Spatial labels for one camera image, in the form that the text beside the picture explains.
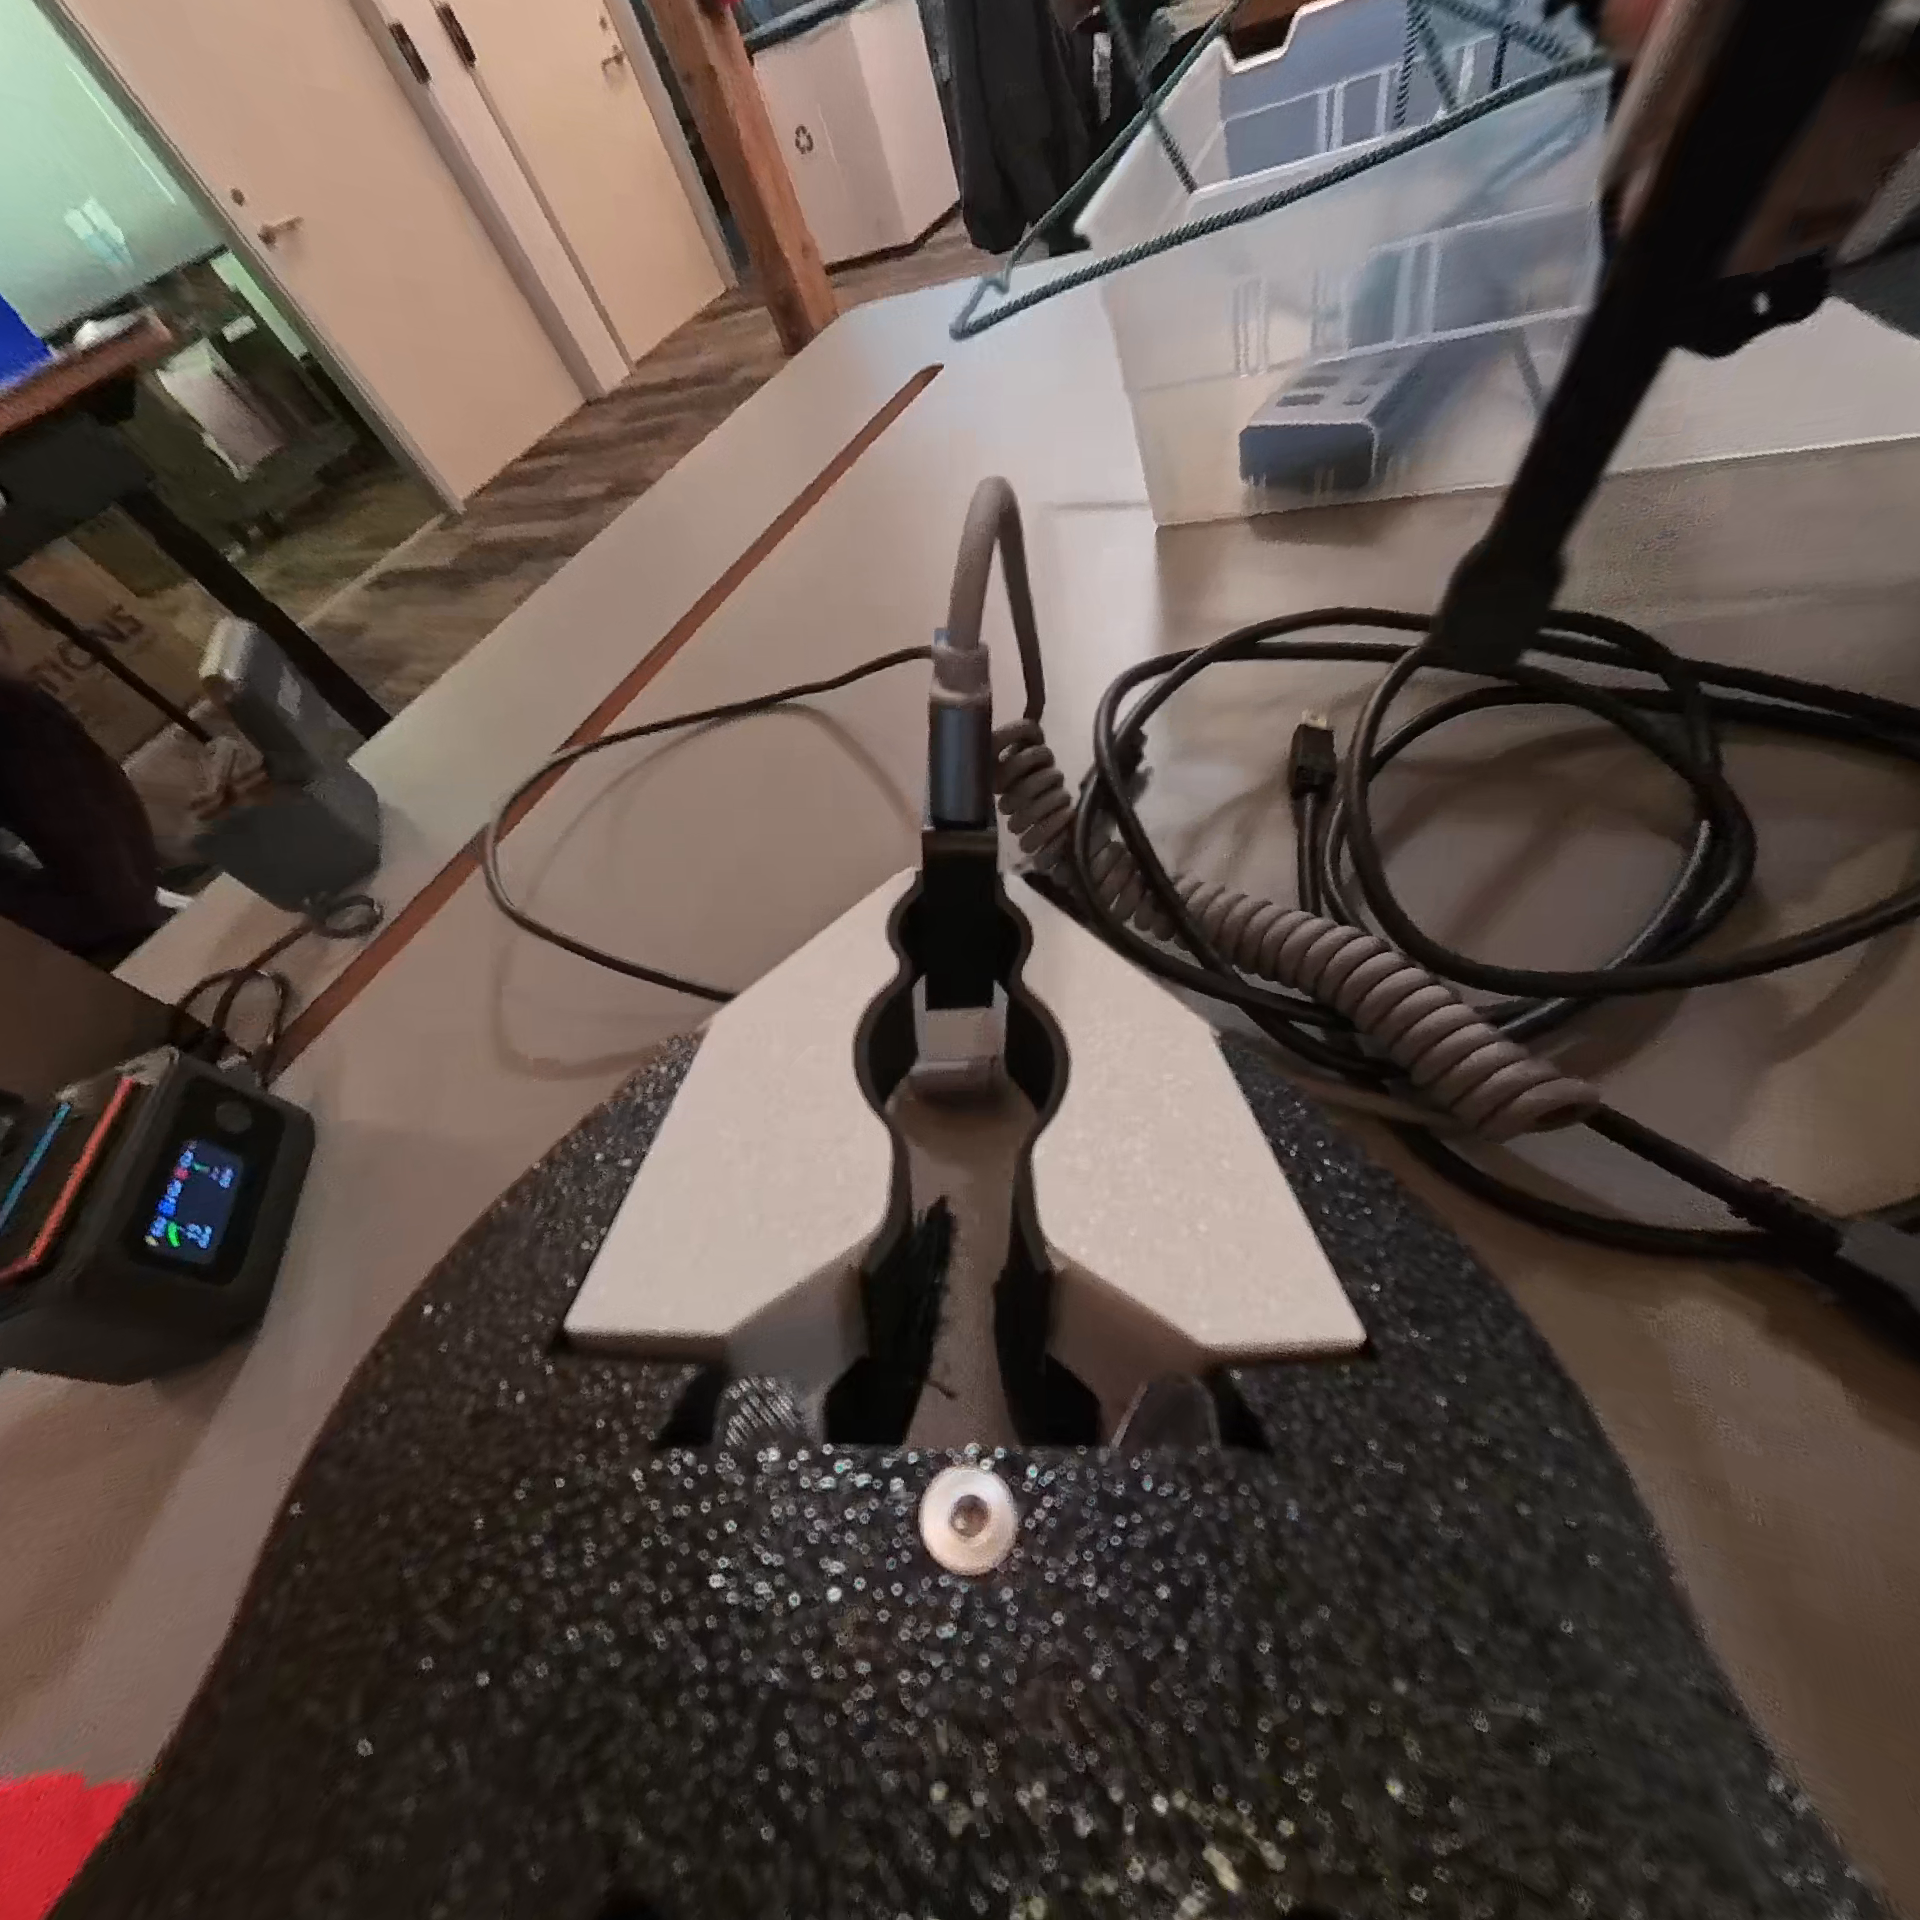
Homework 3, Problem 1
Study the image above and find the thick black cable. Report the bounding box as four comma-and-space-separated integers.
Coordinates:
1091, 607, 1920, 1339

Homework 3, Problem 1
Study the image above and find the black usb cable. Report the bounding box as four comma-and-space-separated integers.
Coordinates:
1078, 607, 1759, 1041

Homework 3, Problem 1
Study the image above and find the thin black cable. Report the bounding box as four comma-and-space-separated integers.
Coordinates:
477, 642, 945, 1008

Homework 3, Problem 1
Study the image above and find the wooden post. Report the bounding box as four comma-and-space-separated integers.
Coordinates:
645, 0, 840, 359

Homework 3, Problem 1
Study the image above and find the red plastic bin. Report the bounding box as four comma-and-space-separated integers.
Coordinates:
0, 1768, 141, 1920

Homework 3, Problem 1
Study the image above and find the grey usb cable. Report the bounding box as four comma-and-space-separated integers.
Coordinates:
919, 474, 1605, 1133

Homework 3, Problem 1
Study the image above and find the white recycling bin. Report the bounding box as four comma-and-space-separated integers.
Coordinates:
749, 0, 965, 274

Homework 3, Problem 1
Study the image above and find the cardboard box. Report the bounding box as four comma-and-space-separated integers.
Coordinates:
0, 555, 203, 771

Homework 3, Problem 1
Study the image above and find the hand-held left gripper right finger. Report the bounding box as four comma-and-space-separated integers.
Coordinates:
990, 874, 1369, 1449

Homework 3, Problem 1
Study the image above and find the clear plastic bin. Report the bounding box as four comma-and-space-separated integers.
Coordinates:
1077, 0, 1617, 530

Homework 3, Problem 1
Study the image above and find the dark hanging jacket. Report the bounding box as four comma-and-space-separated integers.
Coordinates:
945, 0, 1114, 258

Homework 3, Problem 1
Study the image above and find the black charging case with display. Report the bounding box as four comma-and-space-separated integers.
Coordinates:
0, 1051, 319, 1385

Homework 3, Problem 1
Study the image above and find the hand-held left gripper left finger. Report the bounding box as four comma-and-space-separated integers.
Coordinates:
561, 863, 965, 1449

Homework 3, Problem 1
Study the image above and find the white door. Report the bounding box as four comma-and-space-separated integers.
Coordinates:
433, 0, 741, 395
61, 0, 591, 514

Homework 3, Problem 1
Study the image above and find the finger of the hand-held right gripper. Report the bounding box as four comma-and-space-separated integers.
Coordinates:
1437, 247, 1831, 672

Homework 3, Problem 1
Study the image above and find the black power adapter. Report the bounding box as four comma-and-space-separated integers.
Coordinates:
191, 619, 386, 911

